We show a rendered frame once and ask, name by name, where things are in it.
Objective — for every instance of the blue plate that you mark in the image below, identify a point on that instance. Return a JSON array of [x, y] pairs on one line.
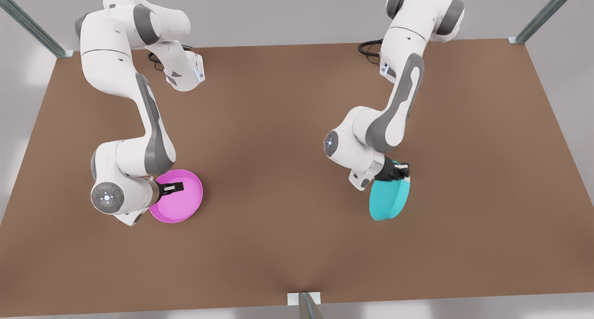
[[389, 199]]

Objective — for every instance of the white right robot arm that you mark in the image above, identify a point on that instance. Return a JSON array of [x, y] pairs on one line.
[[116, 73]]

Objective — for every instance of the silver frame post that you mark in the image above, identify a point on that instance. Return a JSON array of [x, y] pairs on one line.
[[543, 12], [306, 306], [32, 26]]

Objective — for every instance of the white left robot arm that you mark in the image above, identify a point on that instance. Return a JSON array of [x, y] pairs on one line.
[[399, 96]]

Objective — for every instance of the pink plate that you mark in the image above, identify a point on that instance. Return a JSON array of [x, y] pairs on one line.
[[183, 203]]

